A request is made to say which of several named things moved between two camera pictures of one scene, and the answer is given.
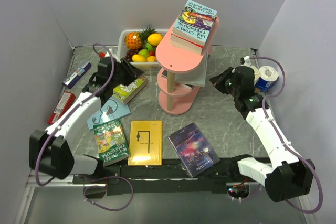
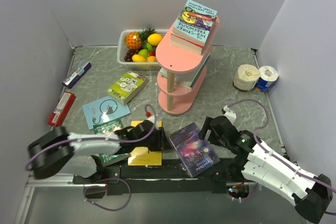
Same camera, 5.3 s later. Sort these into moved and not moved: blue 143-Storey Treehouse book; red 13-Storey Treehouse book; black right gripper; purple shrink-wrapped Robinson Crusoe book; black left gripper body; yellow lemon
Moved: black right gripper; black left gripper body
Not moved: purple shrink-wrapped Robinson Crusoe book; red 13-Storey Treehouse book; blue 143-Storey Treehouse book; yellow lemon
